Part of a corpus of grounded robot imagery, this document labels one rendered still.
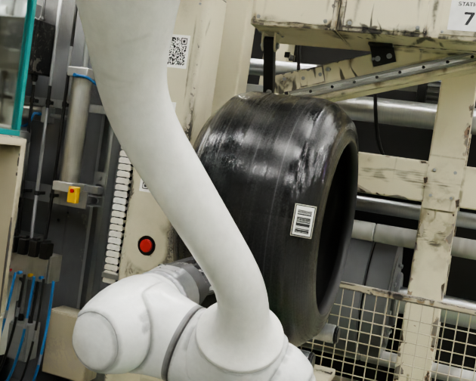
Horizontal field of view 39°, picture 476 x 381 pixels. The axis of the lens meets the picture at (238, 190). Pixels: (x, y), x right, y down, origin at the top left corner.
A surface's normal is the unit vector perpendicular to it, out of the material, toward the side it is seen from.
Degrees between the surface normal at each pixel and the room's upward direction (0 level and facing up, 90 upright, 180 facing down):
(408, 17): 90
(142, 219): 90
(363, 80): 90
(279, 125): 44
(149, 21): 130
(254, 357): 82
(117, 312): 39
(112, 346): 97
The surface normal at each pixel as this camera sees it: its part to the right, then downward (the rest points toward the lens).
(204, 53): 0.93, 0.15
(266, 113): -0.09, -0.77
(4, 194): -0.33, 0.00
